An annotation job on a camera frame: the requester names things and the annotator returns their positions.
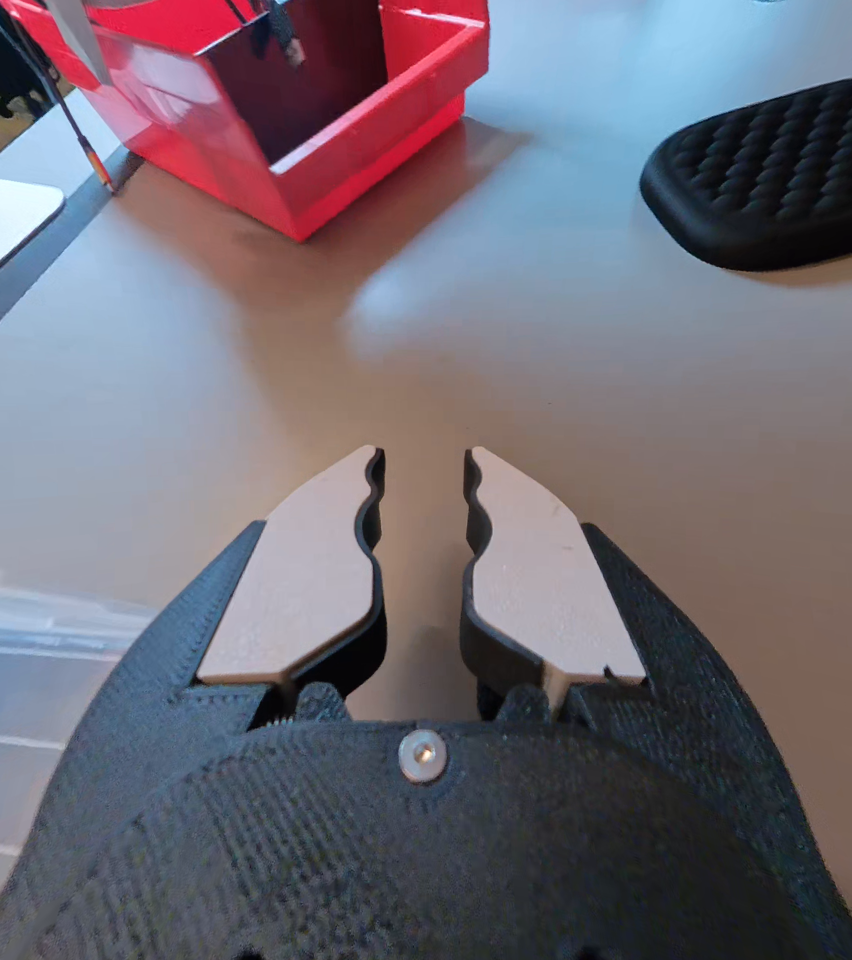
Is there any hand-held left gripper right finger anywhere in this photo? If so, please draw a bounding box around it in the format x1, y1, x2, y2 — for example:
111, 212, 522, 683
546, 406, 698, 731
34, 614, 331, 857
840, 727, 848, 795
460, 446, 649, 717

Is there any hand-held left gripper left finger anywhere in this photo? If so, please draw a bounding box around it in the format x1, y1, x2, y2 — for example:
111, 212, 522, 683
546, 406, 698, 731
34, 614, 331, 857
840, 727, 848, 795
195, 445, 388, 714

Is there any clear plastic bin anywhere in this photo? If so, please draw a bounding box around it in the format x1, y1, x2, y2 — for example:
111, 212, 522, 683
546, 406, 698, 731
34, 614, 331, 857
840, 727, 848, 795
0, 564, 158, 960

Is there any black braided gold-plug cable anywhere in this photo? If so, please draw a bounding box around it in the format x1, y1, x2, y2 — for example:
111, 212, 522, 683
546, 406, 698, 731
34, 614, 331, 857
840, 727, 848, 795
0, 0, 121, 195

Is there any red plastic bin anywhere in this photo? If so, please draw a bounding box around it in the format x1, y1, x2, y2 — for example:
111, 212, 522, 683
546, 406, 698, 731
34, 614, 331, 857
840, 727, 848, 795
0, 0, 491, 243

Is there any black padded chair armrest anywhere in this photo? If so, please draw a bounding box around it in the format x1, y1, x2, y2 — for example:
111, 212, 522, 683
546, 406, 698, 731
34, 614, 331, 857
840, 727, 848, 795
638, 73, 852, 273

